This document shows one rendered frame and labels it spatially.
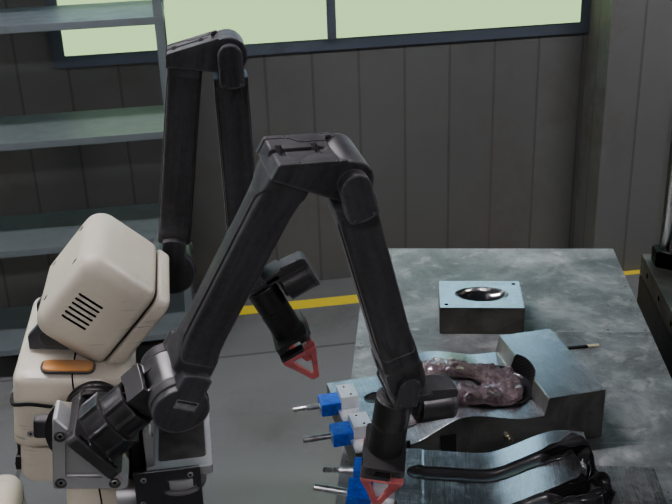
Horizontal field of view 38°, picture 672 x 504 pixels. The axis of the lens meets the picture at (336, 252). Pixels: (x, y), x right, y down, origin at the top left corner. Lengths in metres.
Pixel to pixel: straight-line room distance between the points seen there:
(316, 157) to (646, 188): 3.48
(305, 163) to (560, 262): 1.69
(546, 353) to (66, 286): 1.06
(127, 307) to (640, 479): 0.95
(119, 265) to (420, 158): 3.08
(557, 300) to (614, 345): 0.25
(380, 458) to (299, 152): 0.57
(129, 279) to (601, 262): 1.66
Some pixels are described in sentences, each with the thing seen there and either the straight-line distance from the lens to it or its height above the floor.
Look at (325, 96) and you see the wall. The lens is 4.22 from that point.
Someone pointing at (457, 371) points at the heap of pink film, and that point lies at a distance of 2.01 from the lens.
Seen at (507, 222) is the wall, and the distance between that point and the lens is 4.62.
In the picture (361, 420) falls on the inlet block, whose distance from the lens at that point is 1.89.
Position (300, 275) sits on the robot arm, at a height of 1.20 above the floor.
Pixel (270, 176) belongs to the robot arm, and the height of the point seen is 1.55.
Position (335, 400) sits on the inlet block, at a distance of 1.98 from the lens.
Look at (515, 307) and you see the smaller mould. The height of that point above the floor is 0.87.
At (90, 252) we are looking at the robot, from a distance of 1.42.
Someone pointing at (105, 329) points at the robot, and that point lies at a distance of 1.43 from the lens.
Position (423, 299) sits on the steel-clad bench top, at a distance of 2.52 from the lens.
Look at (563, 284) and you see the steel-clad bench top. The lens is 2.63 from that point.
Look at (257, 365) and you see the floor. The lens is 3.85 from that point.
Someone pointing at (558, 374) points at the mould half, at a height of 0.91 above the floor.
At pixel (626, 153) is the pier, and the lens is 4.46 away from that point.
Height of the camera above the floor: 1.93
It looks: 24 degrees down
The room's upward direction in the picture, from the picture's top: 2 degrees counter-clockwise
